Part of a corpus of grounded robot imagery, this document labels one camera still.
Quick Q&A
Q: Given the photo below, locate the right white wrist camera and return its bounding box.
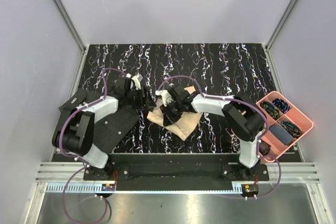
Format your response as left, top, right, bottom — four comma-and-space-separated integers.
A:
155, 90, 172, 106

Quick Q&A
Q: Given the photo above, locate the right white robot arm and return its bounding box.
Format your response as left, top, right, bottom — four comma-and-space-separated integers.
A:
155, 86, 267, 180

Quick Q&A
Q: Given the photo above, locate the brown patterned sock roll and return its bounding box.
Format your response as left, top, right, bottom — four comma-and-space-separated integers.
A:
259, 141, 271, 156

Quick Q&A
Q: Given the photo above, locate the yellow patterned sock roll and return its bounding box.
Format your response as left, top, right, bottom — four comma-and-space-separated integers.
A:
260, 101, 280, 120

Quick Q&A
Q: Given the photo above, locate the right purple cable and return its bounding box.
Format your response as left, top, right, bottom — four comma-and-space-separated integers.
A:
157, 76, 283, 200

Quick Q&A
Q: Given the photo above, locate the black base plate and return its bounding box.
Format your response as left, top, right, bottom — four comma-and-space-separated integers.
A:
83, 153, 269, 193

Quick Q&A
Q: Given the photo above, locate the pink divided tray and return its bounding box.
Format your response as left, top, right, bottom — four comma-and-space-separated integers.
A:
256, 91, 314, 163

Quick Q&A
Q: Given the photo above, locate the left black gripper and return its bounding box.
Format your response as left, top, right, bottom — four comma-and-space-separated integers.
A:
125, 86, 156, 110

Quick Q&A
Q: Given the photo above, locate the grey rolled sock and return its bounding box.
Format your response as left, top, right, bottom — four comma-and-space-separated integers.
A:
269, 124, 292, 146

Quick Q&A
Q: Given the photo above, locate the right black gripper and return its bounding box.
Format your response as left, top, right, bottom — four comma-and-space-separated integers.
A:
160, 100, 184, 127

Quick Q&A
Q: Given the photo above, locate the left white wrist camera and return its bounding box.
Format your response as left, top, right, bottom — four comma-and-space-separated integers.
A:
126, 73, 143, 90

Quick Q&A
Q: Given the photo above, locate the blue patterned sock roll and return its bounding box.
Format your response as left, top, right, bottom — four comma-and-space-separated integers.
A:
272, 98, 291, 114

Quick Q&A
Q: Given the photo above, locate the teal patterned sock roll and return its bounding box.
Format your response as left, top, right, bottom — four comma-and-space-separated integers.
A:
280, 120, 302, 138

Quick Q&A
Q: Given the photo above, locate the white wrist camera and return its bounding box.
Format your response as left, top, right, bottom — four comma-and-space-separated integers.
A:
155, 90, 172, 106
126, 73, 143, 90

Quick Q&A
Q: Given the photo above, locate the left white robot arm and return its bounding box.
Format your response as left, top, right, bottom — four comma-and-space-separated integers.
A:
52, 74, 155, 180

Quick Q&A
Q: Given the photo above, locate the beige cloth napkin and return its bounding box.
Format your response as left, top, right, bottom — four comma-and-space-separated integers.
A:
147, 86, 203, 141

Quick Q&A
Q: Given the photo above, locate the slotted cable duct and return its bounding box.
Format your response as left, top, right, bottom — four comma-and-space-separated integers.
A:
46, 183, 116, 194

